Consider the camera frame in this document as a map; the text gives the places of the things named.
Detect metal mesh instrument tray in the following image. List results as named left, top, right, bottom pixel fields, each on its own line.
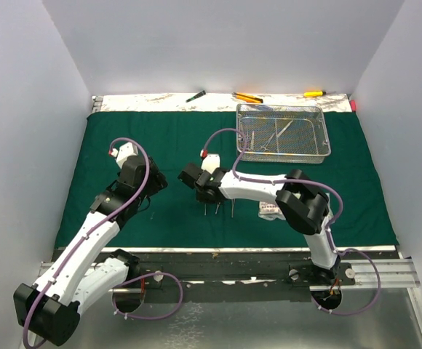
left=236, top=104, right=331, bottom=164

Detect red object at table edge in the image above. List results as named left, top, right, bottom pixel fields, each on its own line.
left=350, top=100, right=357, bottom=111

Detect green black screwdriver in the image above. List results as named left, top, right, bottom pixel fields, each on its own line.
left=186, top=90, right=207, bottom=103

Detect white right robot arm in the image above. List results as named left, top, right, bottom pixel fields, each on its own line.
left=178, top=163, right=343, bottom=284

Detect aluminium front rail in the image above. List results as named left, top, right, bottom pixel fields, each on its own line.
left=37, top=257, right=420, bottom=295

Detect pink packet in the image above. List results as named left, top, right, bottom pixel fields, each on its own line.
left=258, top=201, right=285, bottom=221

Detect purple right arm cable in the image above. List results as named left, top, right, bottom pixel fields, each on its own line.
left=202, top=129, right=382, bottom=318

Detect curved tip steel tweezers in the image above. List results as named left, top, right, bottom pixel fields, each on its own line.
left=276, top=120, right=294, bottom=153

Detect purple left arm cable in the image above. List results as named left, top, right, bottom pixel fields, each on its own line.
left=22, top=137, right=183, bottom=349

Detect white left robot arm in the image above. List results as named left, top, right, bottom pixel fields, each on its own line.
left=13, top=153, right=167, bottom=348

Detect dark green surgical drape cloth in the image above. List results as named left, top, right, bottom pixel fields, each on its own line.
left=55, top=112, right=397, bottom=248

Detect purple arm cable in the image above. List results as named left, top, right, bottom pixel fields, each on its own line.
left=202, top=129, right=382, bottom=318
left=22, top=137, right=183, bottom=349

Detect yellow handled screwdriver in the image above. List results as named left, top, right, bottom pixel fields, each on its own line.
left=303, top=90, right=326, bottom=98

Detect steel scissors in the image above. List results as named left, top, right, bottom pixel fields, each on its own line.
left=248, top=131, right=255, bottom=152

